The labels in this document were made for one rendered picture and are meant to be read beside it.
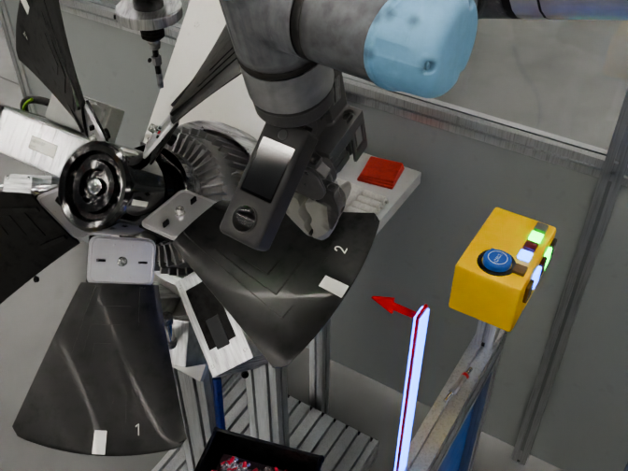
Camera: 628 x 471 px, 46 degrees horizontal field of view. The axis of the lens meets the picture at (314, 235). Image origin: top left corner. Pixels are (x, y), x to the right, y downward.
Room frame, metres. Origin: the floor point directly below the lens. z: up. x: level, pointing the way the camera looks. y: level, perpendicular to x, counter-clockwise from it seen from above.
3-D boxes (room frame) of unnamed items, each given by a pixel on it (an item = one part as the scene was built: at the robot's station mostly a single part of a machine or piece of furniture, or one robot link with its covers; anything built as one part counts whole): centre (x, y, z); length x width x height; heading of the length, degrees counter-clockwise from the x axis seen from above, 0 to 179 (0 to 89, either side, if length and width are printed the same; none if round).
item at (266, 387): (1.11, 0.11, 0.58); 0.09 x 0.04 x 1.15; 58
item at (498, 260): (0.77, -0.26, 1.08); 0.04 x 0.04 x 0.02
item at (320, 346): (1.28, -0.02, 0.42); 0.04 x 0.04 x 0.83; 58
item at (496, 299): (0.81, -0.29, 1.02); 0.16 x 0.10 x 0.11; 148
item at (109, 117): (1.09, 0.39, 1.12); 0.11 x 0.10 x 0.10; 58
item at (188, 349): (0.77, 0.20, 0.91); 0.12 x 0.08 x 0.12; 148
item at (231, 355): (0.75, 0.12, 0.98); 0.20 x 0.16 x 0.20; 148
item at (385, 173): (1.27, -0.14, 0.87); 0.08 x 0.08 x 0.02; 66
